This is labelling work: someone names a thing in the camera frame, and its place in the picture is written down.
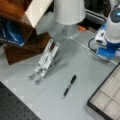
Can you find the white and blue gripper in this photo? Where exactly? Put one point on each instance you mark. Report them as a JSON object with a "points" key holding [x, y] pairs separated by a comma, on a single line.
{"points": [[106, 50]]}

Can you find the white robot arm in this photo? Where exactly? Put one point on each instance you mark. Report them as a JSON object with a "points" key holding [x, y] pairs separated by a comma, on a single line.
{"points": [[108, 37]]}

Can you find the orange small object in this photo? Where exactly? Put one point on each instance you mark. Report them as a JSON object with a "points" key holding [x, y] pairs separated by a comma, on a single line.
{"points": [[81, 28]]}

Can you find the black pen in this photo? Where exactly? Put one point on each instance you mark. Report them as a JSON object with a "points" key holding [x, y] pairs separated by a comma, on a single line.
{"points": [[69, 86]]}

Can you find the grey compartment tray box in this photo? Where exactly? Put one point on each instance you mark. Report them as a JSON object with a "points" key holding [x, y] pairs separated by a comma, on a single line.
{"points": [[106, 99]]}

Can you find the silver folding laptop stand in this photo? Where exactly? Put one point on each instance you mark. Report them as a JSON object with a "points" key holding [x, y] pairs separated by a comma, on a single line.
{"points": [[45, 61]]}

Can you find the wooden shelf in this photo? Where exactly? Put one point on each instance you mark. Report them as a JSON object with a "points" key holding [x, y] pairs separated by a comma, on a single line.
{"points": [[18, 22]]}

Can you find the white cabinet block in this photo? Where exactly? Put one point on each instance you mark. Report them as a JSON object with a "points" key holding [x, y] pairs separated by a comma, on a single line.
{"points": [[36, 10]]}

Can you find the blue book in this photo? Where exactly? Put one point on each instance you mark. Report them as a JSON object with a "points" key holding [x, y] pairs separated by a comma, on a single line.
{"points": [[10, 32]]}

